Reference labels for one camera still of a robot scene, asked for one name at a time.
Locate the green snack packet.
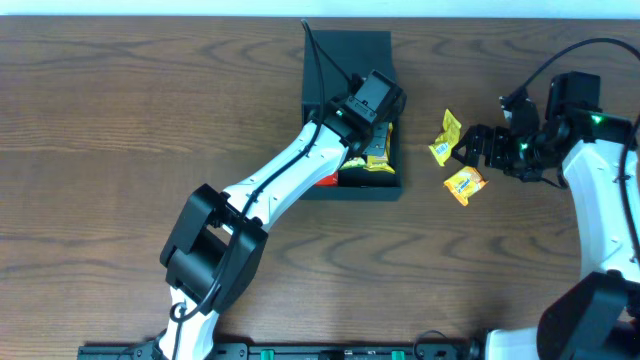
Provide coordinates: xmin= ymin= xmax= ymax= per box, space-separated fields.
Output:
xmin=339 ymin=157 xmax=367 ymax=171

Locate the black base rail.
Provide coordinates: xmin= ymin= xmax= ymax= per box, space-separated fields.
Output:
xmin=76 ymin=342 xmax=483 ymax=360

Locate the black cable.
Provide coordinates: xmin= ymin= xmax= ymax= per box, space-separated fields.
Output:
xmin=499 ymin=37 xmax=640 ymax=261
xmin=168 ymin=18 xmax=407 ymax=360

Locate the left black cable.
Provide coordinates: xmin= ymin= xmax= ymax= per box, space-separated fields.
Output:
xmin=168 ymin=18 xmax=407 ymax=360

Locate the red Pringles can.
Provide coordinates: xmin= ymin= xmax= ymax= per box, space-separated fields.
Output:
xmin=315 ymin=172 xmax=339 ymax=187

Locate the right black cable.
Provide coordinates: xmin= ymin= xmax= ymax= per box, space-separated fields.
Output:
xmin=499 ymin=37 xmax=640 ymax=261

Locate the dark green box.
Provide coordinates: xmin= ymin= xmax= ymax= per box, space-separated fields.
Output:
xmin=301 ymin=30 xmax=403 ymax=201

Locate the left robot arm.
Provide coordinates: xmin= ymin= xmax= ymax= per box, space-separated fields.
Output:
xmin=157 ymin=71 xmax=406 ymax=359

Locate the orange yellow biscuit packet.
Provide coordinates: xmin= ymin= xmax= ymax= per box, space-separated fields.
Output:
xmin=443 ymin=166 xmax=488 ymax=206

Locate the yellow orange snack packet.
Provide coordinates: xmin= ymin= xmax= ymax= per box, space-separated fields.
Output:
xmin=365 ymin=123 xmax=396 ymax=174

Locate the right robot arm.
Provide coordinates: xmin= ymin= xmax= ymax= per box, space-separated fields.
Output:
xmin=452 ymin=72 xmax=639 ymax=359

